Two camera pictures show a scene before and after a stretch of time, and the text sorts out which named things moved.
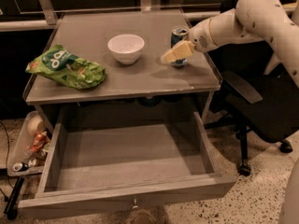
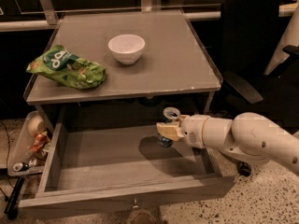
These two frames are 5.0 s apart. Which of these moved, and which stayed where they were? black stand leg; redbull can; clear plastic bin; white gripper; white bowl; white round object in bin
Moved: redbull can; white gripper
Stayed: black stand leg; clear plastic bin; white bowl; white round object in bin
